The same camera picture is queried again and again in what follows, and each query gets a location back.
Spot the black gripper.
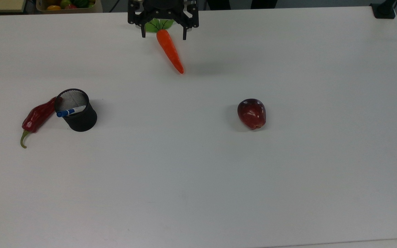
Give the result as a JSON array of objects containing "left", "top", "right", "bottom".
[{"left": 128, "top": 0, "right": 199, "bottom": 40}]

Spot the blue white marker pen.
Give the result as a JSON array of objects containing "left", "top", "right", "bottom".
[{"left": 56, "top": 106, "right": 86, "bottom": 118}]

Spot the black mesh pen holder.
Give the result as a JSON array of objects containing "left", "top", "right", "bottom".
[{"left": 54, "top": 89, "right": 98, "bottom": 132}]

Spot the orange carrot with green leaves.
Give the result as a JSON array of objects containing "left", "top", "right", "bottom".
[{"left": 145, "top": 19, "right": 185, "bottom": 74}]

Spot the box of toy fruit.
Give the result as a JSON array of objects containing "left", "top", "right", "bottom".
[{"left": 36, "top": 0, "right": 103, "bottom": 14}]

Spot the dark red apple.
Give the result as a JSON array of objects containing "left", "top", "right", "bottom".
[{"left": 237, "top": 99, "right": 267, "bottom": 130}]

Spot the red chili pepper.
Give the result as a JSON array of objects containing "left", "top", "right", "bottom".
[{"left": 20, "top": 97, "right": 58, "bottom": 149}]

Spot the white background table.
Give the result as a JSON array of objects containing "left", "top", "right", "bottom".
[{"left": 261, "top": 238, "right": 397, "bottom": 248}]

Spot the black base frame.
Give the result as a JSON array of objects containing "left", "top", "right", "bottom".
[{"left": 207, "top": 0, "right": 278, "bottom": 10}]

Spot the black table clamp mount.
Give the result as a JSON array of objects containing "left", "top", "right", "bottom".
[{"left": 370, "top": 0, "right": 397, "bottom": 20}]

